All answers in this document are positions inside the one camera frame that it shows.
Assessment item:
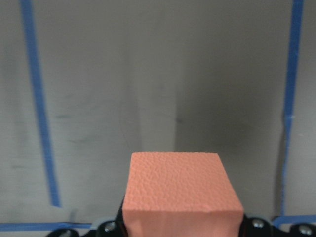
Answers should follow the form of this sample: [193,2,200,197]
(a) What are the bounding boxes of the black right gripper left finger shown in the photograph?
[97,200,128,237]

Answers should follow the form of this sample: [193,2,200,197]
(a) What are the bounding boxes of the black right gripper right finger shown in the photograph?
[238,214,272,237]

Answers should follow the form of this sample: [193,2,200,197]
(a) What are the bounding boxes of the orange foam cube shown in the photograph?
[122,152,244,237]

